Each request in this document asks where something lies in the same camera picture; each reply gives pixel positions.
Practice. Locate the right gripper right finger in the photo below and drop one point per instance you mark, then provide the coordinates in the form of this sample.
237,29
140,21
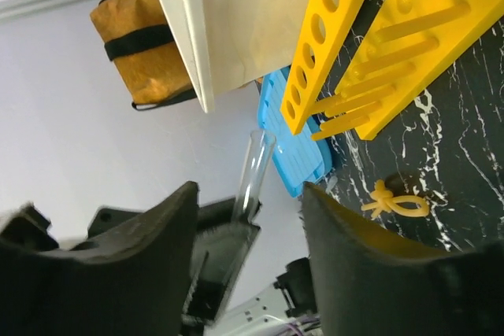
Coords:
370,281

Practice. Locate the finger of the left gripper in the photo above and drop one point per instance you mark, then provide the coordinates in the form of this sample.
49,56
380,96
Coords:
220,250

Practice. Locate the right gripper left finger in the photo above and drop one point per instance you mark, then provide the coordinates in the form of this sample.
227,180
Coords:
129,280

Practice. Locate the yellow knotted rubber band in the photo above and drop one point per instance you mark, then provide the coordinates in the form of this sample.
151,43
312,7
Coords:
384,200

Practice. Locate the clear glass test tube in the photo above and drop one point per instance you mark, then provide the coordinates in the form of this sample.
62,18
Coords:
258,155

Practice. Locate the light blue plastic lid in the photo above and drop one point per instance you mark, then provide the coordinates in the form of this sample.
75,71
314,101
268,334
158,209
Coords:
297,158

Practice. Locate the white plastic tub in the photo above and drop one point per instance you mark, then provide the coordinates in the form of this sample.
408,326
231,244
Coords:
225,44

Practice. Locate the brown canvas tote bag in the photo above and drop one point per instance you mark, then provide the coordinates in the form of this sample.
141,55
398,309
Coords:
138,40

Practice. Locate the yellow test tube rack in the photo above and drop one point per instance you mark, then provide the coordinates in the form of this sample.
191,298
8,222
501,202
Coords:
407,46

